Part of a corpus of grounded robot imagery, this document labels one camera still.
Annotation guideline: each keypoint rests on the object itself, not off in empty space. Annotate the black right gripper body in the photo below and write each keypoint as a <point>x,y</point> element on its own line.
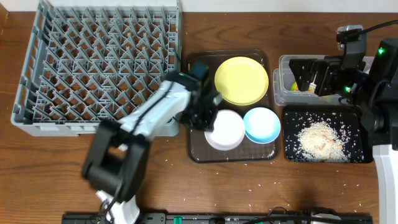
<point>335,81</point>

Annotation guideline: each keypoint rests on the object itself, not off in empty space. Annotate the pile of rice waste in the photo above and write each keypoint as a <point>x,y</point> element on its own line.
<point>321,143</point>

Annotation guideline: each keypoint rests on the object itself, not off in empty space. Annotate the black waste tray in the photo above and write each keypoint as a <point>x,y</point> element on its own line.
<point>343,120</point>

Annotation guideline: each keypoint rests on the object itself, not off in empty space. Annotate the yellow round plate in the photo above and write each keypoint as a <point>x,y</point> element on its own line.
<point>241,81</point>

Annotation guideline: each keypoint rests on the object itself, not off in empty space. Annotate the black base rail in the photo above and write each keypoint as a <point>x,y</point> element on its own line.
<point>275,215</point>

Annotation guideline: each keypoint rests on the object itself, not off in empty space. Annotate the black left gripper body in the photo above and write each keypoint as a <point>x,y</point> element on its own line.
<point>201,115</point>

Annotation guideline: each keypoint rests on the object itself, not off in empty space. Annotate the yellow green wrapper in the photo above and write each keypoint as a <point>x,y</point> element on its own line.
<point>295,87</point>

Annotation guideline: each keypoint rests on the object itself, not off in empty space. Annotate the white shallow bowl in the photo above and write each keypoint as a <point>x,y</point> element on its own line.
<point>228,132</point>

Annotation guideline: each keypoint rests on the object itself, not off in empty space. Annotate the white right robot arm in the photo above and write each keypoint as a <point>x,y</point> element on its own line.
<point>374,93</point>

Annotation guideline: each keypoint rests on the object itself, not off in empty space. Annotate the clear plastic waste bin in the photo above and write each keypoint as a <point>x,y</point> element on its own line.
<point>284,81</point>

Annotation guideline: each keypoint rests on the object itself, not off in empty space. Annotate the light blue bowl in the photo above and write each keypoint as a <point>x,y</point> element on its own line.
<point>262,125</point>

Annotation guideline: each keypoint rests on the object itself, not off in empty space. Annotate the dark brown serving tray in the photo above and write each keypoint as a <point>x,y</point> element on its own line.
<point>197,146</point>

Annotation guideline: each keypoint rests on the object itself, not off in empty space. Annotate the grey plastic dish rack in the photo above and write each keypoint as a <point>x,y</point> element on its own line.
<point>87,62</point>

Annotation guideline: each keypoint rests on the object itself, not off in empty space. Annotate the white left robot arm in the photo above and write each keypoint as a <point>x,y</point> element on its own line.
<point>116,161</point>

